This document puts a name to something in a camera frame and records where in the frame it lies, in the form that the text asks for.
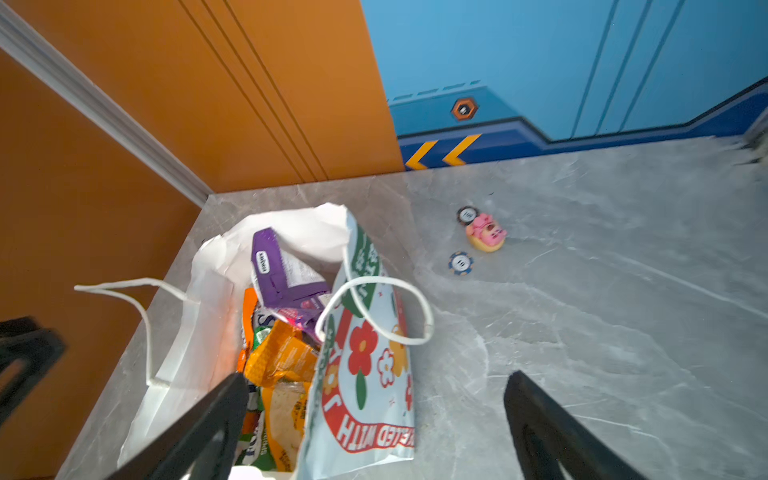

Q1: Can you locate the orange Fox's candy bag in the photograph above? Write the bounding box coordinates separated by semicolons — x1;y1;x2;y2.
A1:
237;287;259;435

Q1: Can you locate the left aluminium corner post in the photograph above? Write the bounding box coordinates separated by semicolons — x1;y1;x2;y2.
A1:
1;1;213;207

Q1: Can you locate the pink bear keychain toy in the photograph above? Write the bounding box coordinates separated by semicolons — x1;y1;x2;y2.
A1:
465;213;508;253

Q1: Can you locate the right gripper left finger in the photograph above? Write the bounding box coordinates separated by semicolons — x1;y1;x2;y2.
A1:
110;373;248;479

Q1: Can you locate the white paper bag with flower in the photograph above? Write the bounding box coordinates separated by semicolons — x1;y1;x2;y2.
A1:
73;202;436;480

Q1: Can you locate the purple Fox's candy bag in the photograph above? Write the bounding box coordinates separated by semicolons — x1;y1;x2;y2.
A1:
251;228;331;341

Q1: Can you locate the green white snack bag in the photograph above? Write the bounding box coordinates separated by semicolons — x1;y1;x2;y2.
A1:
233;323;278;472

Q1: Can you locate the blue poker chip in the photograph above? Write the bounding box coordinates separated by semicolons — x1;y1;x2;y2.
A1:
448;251;474;276

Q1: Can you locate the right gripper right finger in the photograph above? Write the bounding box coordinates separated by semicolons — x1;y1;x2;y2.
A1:
503;371;644;479

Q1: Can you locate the small black round badge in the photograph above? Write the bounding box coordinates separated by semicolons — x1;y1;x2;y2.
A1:
457;206;479;226

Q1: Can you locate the orange yellow snack pouch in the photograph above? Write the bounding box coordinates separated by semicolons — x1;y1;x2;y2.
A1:
262;382;310;472

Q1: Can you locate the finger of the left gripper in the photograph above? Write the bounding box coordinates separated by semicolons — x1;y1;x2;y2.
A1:
1;316;67;424

